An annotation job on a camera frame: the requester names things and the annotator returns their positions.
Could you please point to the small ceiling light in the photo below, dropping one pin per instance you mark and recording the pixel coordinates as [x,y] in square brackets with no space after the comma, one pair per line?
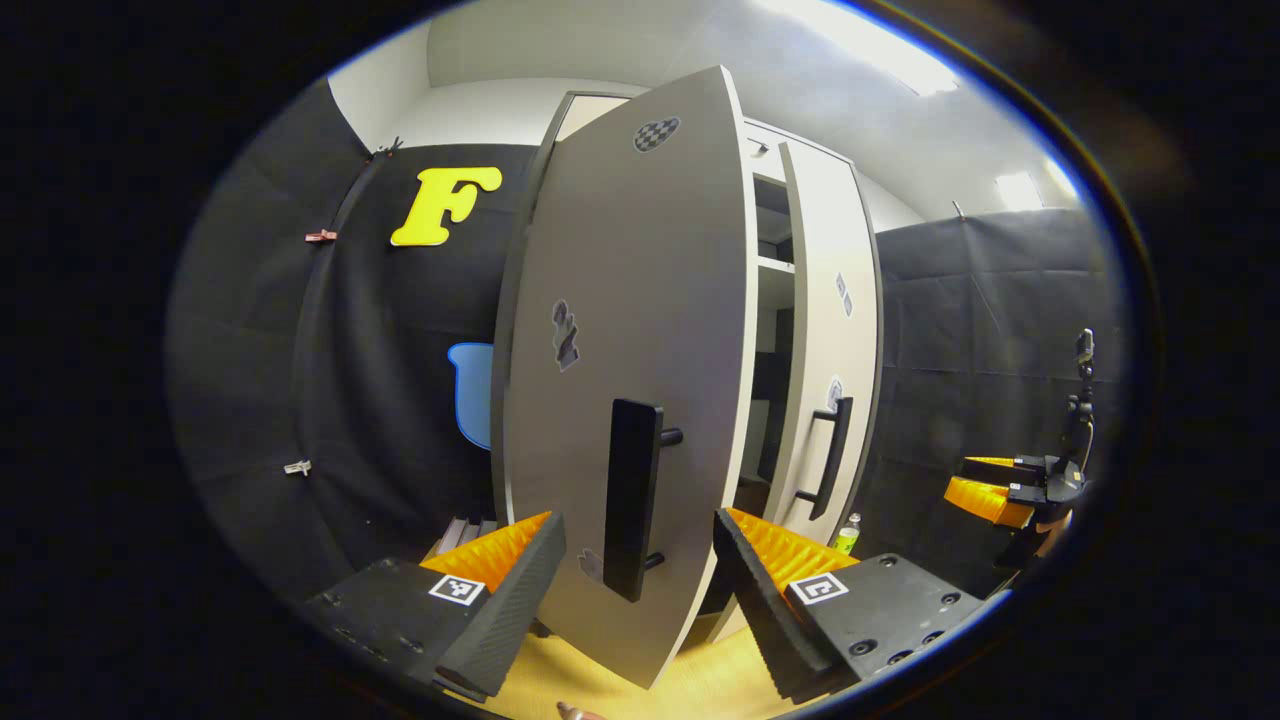
[1020,190]

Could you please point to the black cloth clip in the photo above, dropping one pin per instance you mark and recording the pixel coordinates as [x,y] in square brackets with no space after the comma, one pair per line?
[388,148]

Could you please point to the black backdrop cloth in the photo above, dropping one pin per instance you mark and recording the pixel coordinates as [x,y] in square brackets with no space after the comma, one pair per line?
[980,320]
[300,350]

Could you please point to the white door with checkered sticker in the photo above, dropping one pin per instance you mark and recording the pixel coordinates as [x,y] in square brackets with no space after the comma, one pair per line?
[640,300]

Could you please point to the green bottle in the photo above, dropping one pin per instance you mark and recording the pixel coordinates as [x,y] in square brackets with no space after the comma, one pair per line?
[848,537]

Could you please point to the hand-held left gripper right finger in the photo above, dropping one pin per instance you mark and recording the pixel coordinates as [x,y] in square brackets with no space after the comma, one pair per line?
[770,620]

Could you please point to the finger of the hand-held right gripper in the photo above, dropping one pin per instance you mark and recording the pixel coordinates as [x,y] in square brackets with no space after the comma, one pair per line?
[995,466]
[985,502]

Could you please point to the white cloth clip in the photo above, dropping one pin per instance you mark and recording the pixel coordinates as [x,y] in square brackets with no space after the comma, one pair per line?
[297,466]

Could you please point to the grey ribbed object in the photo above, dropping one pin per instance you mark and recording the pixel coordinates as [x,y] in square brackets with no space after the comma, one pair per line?
[468,533]

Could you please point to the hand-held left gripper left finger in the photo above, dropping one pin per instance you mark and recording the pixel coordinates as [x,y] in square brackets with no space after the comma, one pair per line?
[500,620]

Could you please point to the red cloth clip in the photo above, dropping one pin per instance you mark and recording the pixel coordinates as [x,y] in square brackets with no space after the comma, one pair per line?
[321,236]

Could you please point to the long ceiling light panel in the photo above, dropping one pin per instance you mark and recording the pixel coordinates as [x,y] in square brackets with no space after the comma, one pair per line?
[860,45]

